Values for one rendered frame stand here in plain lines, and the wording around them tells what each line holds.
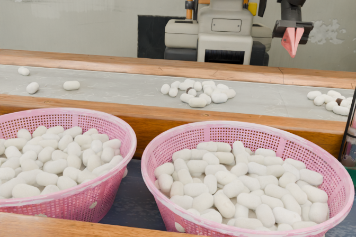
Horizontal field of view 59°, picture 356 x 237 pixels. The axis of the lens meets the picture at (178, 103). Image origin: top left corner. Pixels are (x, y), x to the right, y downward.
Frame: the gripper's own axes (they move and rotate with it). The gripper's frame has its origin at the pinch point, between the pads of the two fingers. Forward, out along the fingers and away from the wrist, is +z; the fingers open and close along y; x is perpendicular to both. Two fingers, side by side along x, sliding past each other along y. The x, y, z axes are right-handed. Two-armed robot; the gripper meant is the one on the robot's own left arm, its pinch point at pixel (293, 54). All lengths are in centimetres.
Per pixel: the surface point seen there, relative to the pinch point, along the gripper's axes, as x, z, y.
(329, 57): 154, -126, 79
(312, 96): -4.3, 15.7, 2.5
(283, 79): 4.6, 5.4, -1.6
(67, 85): -8, 22, -55
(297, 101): -4.2, 17.6, -0.9
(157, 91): -3.9, 18.3, -34.5
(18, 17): 124, -118, -189
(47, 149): -25, 43, -45
